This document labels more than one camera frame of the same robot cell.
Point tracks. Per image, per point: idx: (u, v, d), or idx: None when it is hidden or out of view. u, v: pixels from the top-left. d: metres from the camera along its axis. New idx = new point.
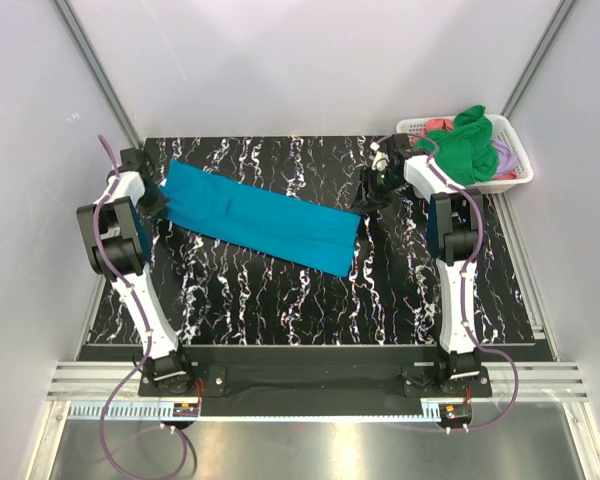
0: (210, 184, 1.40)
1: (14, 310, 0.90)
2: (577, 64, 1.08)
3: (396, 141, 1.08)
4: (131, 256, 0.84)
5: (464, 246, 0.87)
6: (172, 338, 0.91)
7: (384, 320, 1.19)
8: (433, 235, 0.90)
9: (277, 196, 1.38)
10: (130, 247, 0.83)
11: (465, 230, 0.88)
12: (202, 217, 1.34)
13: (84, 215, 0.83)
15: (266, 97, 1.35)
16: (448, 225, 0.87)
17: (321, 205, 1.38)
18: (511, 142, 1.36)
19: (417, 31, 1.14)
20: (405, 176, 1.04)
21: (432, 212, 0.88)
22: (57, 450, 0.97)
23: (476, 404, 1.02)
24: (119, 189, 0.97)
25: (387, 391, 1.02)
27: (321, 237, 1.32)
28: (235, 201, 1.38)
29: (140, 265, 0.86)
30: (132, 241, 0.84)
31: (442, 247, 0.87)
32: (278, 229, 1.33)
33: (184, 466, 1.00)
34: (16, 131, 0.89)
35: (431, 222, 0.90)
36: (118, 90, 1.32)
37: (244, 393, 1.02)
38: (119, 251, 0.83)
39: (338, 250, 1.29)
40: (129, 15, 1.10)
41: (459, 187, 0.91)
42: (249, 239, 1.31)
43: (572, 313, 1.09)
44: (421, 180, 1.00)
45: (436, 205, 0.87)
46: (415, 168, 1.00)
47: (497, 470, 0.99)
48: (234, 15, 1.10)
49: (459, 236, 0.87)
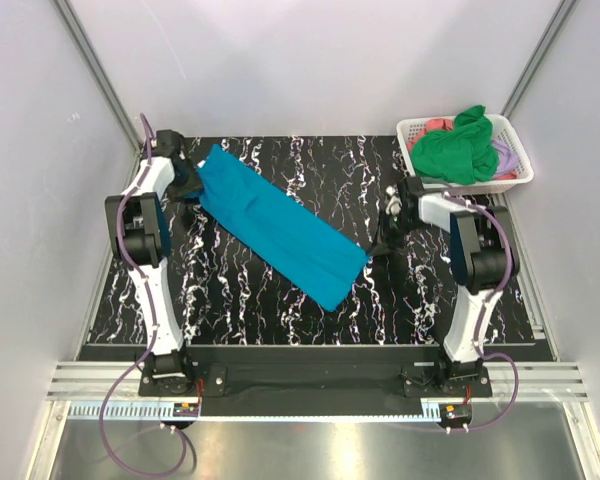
0: (242, 178, 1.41)
1: (13, 309, 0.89)
2: (577, 64, 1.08)
3: (408, 184, 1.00)
4: (151, 250, 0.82)
5: (494, 272, 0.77)
6: (177, 336, 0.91)
7: (384, 320, 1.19)
8: (459, 258, 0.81)
9: (299, 208, 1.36)
10: (149, 242, 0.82)
11: (496, 253, 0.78)
12: (223, 206, 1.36)
13: (110, 204, 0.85)
15: (267, 97, 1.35)
16: (474, 243, 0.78)
17: (332, 229, 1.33)
18: (511, 142, 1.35)
19: (417, 31, 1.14)
20: (421, 215, 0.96)
21: (455, 230, 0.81)
22: (56, 451, 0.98)
23: (476, 404, 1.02)
24: (151, 174, 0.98)
25: (387, 391, 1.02)
27: (324, 264, 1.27)
28: (259, 201, 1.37)
29: (157, 262, 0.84)
30: (154, 235, 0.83)
31: (470, 271, 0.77)
32: (288, 240, 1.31)
33: (184, 464, 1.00)
34: (16, 131, 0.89)
35: (455, 244, 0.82)
36: (118, 89, 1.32)
37: (244, 393, 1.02)
38: (138, 246, 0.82)
39: (337, 284, 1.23)
40: (129, 15, 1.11)
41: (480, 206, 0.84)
42: (258, 243, 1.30)
43: (572, 313, 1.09)
44: (437, 212, 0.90)
45: (458, 222, 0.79)
46: (430, 200, 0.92)
47: (498, 470, 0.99)
48: (234, 15, 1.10)
49: (487, 257, 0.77)
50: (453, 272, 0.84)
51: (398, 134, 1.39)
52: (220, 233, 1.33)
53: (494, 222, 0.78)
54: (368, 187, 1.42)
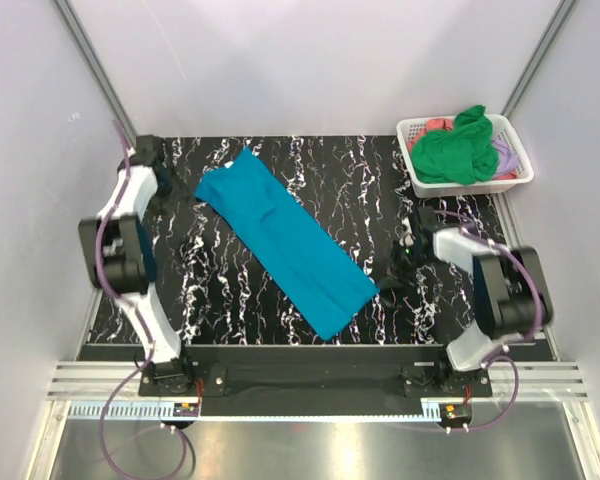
0: (264, 186, 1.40)
1: (14, 309, 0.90)
2: (577, 65, 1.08)
3: (420, 215, 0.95)
4: (133, 278, 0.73)
5: (525, 321, 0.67)
6: (175, 344, 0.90)
7: (383, 320, 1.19)
8: (484, 308, 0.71)
9: (316, 227, 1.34)
10: (131, 268, 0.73)
11: (524, 299, 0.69)
12: (240, 212, 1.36)
13: (85, 229, 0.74)
15: (267, 97, 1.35)
16: (499, 290, 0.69)
17: (343, 253, 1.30)
18: (511, 142, 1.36)
19: (418, 30, 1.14)
20: (437, 253, 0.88)
21: (477, 276, 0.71)
22: (57, 450, 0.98)
23: (476, 404, 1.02)
24: (130, 191, 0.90)
25: (387, 391, 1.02)
27: (327, 289, 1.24)
28: (276, 213, 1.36)
29: (143, 287, 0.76)
30: (137, 261, 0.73)
31: (497, 322, 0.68)
32: (296, 258, 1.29)
33: (183, 466, 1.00)
34: (15, 131, 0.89)
35: (479, 292, 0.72)
36: (118, 89, 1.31)
37: (244, 393, 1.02)
38: (118, 271, 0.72)
39: (337, 312, 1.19)
40: (129, 15, 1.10)
41: (503, 246, 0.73)
42: (267, 256, 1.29)
43: (572, 313, 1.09)
44: (455, 249, 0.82)
45: (481, 267, 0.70)
46: (447, 236, 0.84)
47: (497, 470, 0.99)
48: (234, 15, 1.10)
49: (515, 305, 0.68)
50: (480, 323, 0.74)
51: (398, 134, 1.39)
52: (219, 233, 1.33)
53: (519, 266, 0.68)
54: (368, 187, 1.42)
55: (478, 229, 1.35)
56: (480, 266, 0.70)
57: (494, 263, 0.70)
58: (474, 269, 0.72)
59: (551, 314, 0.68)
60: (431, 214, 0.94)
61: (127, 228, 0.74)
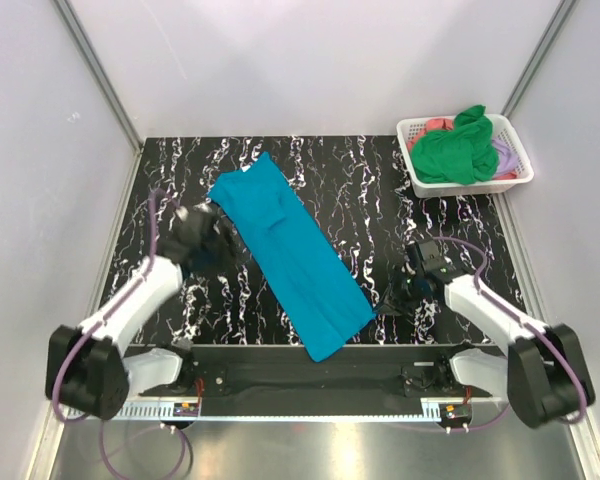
0: (277, 195, 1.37)
1: (14, 310, 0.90)
2: (577, 64, 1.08)
3: (421, 252, 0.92)
4: (93, 404, 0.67)
5: (567, 409, 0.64)
6: (174, 363, 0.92)
7: (384, 320, 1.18)
8: (521, 396, 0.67)
9: (324, 246, 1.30)
10: (93, 401, 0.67)
11: (561, 381, 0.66)
12: (249, 218, 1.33)
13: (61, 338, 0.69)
15: (267, 98, 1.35)
16: (544, 382, 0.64)
17: (347, 274, 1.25)
18: (511, 142, 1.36)
19: (418, 30, 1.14)
20: (448, 304, 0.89)
21: (516, 367, 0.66)
22: (57, 450, 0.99)
23: (476, 405, 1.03)
24: (141, 291, 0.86)
25: (387, 391, 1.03)
27: (327, 312, 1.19)
28: (285, 223, 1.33)
29: (102, 417, 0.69)
30: (102, 391, 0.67)
31: (540, 414, 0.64)
32: (298, 274, 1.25)
33: (180, 467, 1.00)
34: (15, 131, 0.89)
35: (516, 381, 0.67)
36: (119, 90, 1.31)
37: (244, 393, 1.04)
38: (78, 397, 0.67)
39: (335, 335, 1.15)
40: (129, 15, 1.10)
41: (540, 328, 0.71)
42: (271, 266, 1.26)
43: (573, 313, 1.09)
44: (476, 313, 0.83)
45: (522, 361, 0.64)
46: (461, 296, 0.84)
47: (498, 470, 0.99)
48: (234, 15, 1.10)
49: (557, 393, 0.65)
50: (511, 404, 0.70)
51: (398, 134, 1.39)
52: None
53: (555, 352, 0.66)
54: (368, 187, 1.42)
55: (478, 229, 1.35)
56: (521, 359, 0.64)
57: (536, 353, 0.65)
58: (512, 357, 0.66)
59: (591, 397, 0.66)
60: (433, 249, 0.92)
61: (97, 357, 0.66)
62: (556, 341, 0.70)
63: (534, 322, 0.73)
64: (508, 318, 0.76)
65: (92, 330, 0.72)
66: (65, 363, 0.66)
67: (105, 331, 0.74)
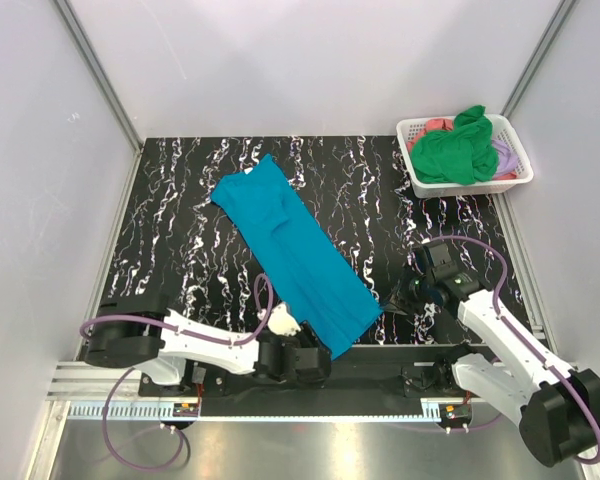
0: (280, 197, 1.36)
1: (13, 309, 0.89)
2: (576, 64, 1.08)
3: (431, 257, 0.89)
4: (96, 348, 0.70)
5: (580, 447, 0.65)
6: (179, 371, 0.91)
7: (384, 320, 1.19)
8: (535, 436, 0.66)
9: (328, 248, 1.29)
10: (101, 349, 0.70)
11: (577, 423, 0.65)
12: (252, 221, 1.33)
13: (153, 302, 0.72)
15: (266, 98, 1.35)
16: (560, 427, 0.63)
17: (353, 277, 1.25)
18: (511, 142, 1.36)
19: (417, 30, 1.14)
20: (460, 317, 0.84)
21: (536, 411, 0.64)
22: (56, 450, 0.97)
23: (475, 404, 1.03)
24: (222, 350, 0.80)
25: (387, 391, 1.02)
27: (335, 313, 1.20)
28: (288, 226, 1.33)
29: (86, 358, 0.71)
30: (108, 351, 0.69)
31: (553, 456, 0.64)
32: (303, 275, 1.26)
33: (177, 458, 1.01)
34: (16, 131, 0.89)
35: (532, 422, 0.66)
36: (119, 90, 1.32)
37: (244, 393, 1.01)
38: (100, 336, 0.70)
39: None
40: (130, 16, 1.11)
41: (565, 374, 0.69)
42: (274, 268, 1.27)
43: (573, 314, 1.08)
44: (494, 340, 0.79)
45: (547, 410, 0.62)
46: (479, 317, 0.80)
47: (498, 470, 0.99)
48: (234, 16, 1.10)
49: (570, 432, 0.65)
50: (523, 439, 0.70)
51: (398, 134, 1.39)
52: (219, 233, 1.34)
53: (578, 399, 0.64)
54: (368, 187, 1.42)
55: (478, 229, 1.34)
56: (545, 407, 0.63)
57: (559, 401, 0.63)
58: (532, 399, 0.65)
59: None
60: (444, 255, 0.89)
61: (141, 344, 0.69)
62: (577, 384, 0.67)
63: (559, 364, 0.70)
64: (532, 358, 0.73)
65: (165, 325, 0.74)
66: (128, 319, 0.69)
67: (168, 337, 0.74)
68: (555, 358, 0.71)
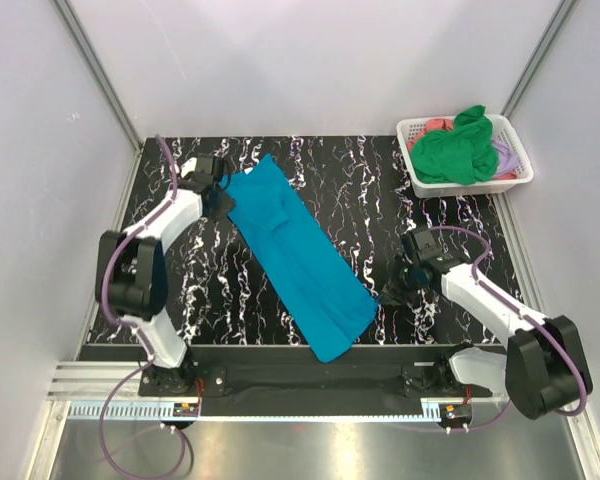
0: (280, 197, 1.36)
1: (14, 309, 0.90)
2: (577, 63, 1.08)
3: (417, 241, 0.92)
4: (136, 305, 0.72)
5: (565, 399, 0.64)
6: (176, 354, 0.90)
7: (384, 320, 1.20)
8: (519, 388, 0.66)
9: (328, 248, 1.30)
10: (132, 298, 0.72)
11: (559, 372, 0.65)
12: (252, 221, 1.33)
13: (107, 242, 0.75)
15: (266, 98, 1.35)
16: (541, 375, 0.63)
17: (353, 276, 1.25)
18: (511, 142, 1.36)
19: (417, 30, 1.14)
20: (445, 293, 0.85)
21: (516, 360, 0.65)
22: (57, 450, 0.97)
23: (476, 404, 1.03)
24: (169, 211, 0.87)
25: (387, 391, 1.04)
27: (333, 311, 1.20)
28: (289, 225, 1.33)
29: (140, 313, 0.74)
30: (143, 289, 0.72)
31: (538, 406, 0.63)
32: (303, 275, 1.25)
33: (181, 465, 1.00)
34: (15, 131, 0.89)
35: (514, 373, 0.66)
36: (119, 89, 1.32)
37: (244, 392, 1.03)
38: (120, 295, 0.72)
39: (340, 337, 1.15)
40: (129, 15, 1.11)
41: (538, 321, 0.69)
42: (273, 267, 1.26)
43: (573, 314, 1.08)
44: (475, 304, 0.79)
45: (523, 356, 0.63)
46: (459, 286, 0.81)
47: (499, 469, 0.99)
48: (234, 15, 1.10)
49: (554, 384, 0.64)
50: (511, 398, 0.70)
51: (398, 134, 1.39)
52: (219, 233, 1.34)
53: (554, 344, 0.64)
54: (368, 187, 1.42)
55: (478, 229, 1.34)
56: (520, 351, 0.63)
57: (535, 345, 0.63)
58: (509, 348, 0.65)
59: (589, 386, 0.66)
60: (428, 239, 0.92)
61: (144, 253, 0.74)
62: (555, 332, 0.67)
63: (534, 313, 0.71)
64: (506, 309, 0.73)
65: (136, 233, 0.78)
66: (113, 257, 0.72)
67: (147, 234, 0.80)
68: (530, 307, 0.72)
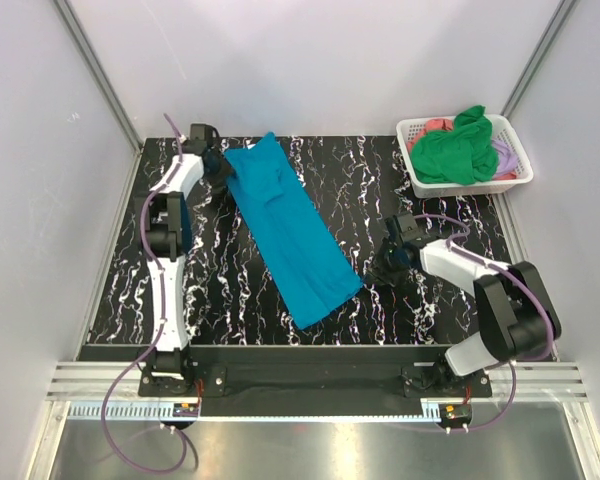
0: (277, 172, 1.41)
1: (13, 309, 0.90)
2: (576, 64, 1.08)
3: (400, 223, 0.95)
4: (172, 246, 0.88)
5: (535, 342, 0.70)
6: (182, 336, 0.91)
7: (384, 321, 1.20)
8: (492, 333, 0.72)
9: (318, 225, 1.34)
10: (167, 240, 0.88)
11: (530, 316, 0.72)
12: (248, 192, 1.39)
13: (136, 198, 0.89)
15: (266, 98, 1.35)
16: (507, 315, 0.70)
17: (339, 253, 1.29)
18: (511, 142, 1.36)
19: (417, 30, 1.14)
20: (425, 269, 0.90)
21: (483, 301, 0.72)
22: (56, 450, 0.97)
23: (476, 404, 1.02)
24: (180, 172, 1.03)
25: (387, 391, 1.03)
27: (314, 282, 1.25)
28: (282, 200, 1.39)
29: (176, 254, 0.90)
30: (176, 232, 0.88)
31: (510, 346, 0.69)
32: (289, 247, 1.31)
33: (184, 464, 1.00)
34: (15, 131, 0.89)
35: (485, 318, 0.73)
36: (119, 90, 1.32)
37: (244, 393, 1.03)
38: (157, 237, 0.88)
39: (318, 305, 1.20)
40: (130, 15, 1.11)
41: (502, 267, 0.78)
42: (262, 238, 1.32)
43: (572, 313, 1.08)
44: (448, 268, 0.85)
45: (487, 293, 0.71)
46: (433, 254, 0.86)
47: (499, 469, 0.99)
48: (234, 15, 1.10)
49: (524, 326, 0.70)
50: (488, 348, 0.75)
51: (398, 134, 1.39)
52: (219, 233, 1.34)
53: (519, 285, 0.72)
54: (368, 187, 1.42)
55: (478, 229, 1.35)
56: (486, 292, 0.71)
57: (499, 286, 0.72)
58: (477, 292, 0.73)
59: (557, 329, 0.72)
60: (410, 221, 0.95)
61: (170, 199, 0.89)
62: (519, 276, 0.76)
63: (498, 263, 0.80)
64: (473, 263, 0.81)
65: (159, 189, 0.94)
66: (144, 209, 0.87)
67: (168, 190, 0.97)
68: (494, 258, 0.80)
